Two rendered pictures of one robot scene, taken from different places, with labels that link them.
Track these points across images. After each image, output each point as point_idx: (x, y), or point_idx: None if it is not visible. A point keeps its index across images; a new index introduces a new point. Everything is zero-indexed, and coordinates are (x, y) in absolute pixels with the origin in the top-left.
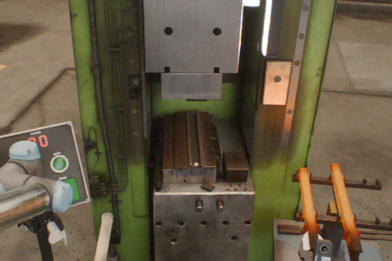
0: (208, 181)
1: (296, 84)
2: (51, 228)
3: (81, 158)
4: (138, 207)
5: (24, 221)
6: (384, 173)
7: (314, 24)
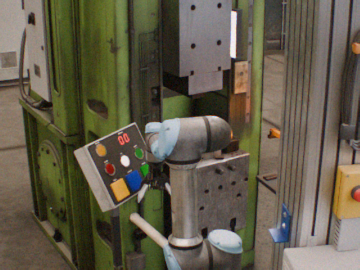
0: (216, 154)
1: (250, 76)
2: (167, 187)
3: (2, 228)
4: (155, 201)
5: (153, 184)
6: (263, 168)
7: (255, 35)
